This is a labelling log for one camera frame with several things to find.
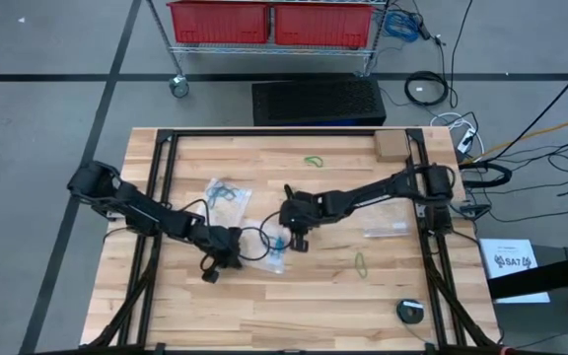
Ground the black cable loop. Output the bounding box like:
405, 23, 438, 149
459, 161, 513, 188

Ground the brown cardboard box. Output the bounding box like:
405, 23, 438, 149
373, 129, 412, 164

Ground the black perforated metal case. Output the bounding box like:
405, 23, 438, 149
250, 77, 388, 128

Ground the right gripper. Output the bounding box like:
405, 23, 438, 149
278, 183, 326, 253

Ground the white power strip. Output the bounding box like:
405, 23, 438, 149
455, 126, 478, 155

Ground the teal rubber band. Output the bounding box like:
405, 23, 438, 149
210, 186, 236, 209
208, 180, 231, 208
217, 182, 240, 203

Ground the white printed paper sheet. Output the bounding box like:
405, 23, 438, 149
478, 238, 552, 305

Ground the clear plastic zip bag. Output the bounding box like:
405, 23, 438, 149
241, 218, 294, 276
361, 200, 412, 240
203, 177, 254, 227

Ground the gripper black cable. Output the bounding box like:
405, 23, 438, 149
258, 210, 290, 248
237, 224, 271, 262

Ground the black coiled cable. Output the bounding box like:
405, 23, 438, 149
403, 70, 452, 108

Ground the black taut cable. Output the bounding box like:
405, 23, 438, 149
483, 62, 568, 162

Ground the white cable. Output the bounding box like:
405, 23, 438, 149
429, 111, 486, 158

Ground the black power adapter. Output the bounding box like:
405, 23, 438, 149
409, 9, 447, 48

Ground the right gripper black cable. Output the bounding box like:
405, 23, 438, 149
258, 210, 290, 248

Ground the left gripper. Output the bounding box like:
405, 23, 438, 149
188, 224, 245, 285

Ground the black flat bar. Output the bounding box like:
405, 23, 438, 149
487, 250, 568, 301

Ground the black aluminium table frame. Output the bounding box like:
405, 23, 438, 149
86, 126, 502, 355

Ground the black hanging cable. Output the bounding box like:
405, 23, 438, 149
449, 0, 475, 109

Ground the yellow cable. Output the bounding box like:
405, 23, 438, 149
461, 112, 568, 165

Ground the grey side table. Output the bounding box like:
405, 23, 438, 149
490, 245, 568, 355

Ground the red plastic storage bin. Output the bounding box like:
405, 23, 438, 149
167, 0, 271, 45
272, 2, 377, 49

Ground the blue coiled cable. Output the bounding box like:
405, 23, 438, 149
383, 9, 421, 44

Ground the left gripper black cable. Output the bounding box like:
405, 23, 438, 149
237, 224, 271, 262

